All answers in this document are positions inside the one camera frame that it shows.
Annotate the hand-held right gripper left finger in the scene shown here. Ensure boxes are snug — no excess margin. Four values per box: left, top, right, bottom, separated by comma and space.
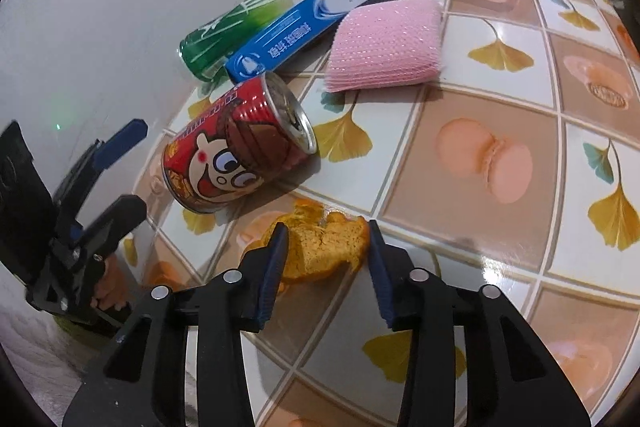
62, 223, 291, 427

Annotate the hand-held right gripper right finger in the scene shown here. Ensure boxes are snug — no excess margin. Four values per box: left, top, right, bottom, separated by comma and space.
367, 219, 583, 427

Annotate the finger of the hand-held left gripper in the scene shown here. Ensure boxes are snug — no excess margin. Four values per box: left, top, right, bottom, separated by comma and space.
55, 119, 149, 228
75, 194, 148, 268

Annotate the orange peel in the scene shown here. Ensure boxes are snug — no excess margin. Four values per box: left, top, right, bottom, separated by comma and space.
265, 199, 372, 284

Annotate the red cartoon drink can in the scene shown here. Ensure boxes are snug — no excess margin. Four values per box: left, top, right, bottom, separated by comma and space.
162, 72, 319, 214

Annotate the green label plastic bottle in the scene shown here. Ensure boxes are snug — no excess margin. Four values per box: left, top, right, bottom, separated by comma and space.
179, 0, 381, 82

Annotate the blue white toothpaste box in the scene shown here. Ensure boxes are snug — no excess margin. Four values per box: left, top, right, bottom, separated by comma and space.
225, 0, 408, 84

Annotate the person's left hand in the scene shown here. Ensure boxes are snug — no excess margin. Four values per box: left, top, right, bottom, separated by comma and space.
90, 257, 133, 315

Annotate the pink scrub sponge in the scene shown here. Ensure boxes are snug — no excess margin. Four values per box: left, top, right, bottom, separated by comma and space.
324, 0, 446, 94

